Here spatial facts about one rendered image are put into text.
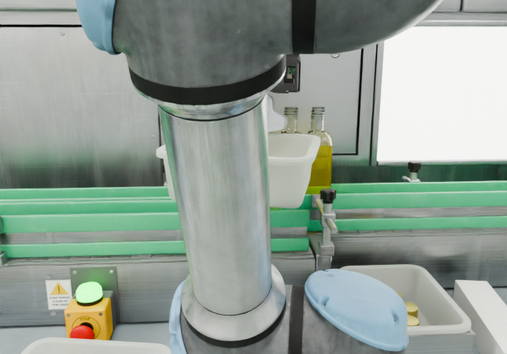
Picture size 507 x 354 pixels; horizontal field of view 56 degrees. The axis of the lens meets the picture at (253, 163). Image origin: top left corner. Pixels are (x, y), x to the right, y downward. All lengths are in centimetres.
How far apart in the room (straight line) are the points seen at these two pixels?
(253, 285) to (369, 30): 28
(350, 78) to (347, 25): 85
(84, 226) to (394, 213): 62
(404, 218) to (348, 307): 56
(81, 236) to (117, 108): 36
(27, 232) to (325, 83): 69
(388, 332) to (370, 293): 5
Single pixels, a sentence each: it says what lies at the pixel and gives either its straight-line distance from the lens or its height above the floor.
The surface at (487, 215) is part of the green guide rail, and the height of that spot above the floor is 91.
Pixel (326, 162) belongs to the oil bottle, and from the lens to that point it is 100.
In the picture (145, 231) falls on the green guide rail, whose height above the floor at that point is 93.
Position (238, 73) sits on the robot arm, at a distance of 31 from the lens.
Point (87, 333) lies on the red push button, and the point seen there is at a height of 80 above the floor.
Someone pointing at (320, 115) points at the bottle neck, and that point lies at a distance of 99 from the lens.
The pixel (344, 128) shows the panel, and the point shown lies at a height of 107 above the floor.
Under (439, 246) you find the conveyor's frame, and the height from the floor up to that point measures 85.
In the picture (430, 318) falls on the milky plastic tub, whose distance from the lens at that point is 98.
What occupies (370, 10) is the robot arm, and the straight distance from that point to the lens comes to 29.
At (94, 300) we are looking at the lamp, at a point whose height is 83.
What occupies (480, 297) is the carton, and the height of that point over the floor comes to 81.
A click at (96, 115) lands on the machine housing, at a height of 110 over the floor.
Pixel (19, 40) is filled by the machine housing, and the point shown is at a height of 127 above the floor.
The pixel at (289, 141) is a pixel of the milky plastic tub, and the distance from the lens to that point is 78.
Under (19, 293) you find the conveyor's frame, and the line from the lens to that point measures 101.
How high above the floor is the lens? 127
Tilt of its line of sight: 14 degrees down
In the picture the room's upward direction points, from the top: straight up
